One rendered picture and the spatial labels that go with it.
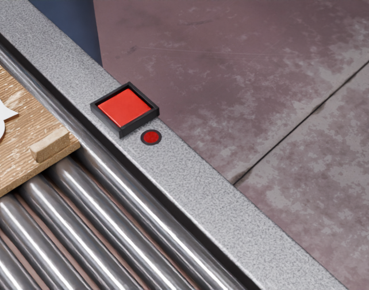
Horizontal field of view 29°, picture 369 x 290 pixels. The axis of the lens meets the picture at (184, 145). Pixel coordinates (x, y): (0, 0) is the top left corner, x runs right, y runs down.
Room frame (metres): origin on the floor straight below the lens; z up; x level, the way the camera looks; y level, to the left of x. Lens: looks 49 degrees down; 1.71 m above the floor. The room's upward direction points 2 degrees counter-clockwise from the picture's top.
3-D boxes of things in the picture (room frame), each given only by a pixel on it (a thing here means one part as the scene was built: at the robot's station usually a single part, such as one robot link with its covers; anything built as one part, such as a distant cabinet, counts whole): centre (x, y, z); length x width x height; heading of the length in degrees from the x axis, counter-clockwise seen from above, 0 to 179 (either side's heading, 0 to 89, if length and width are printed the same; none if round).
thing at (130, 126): (0.76, 0.09, 0.92); 0.08 x 0.08 x 0.02; 38
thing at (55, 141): (0.67, 0.19, 0.95); 0.06 x 0.02 x 0.03; 130
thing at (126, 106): (0.76, 0.09, 0.92); 0.06 x 0.06 x 0.01; 38
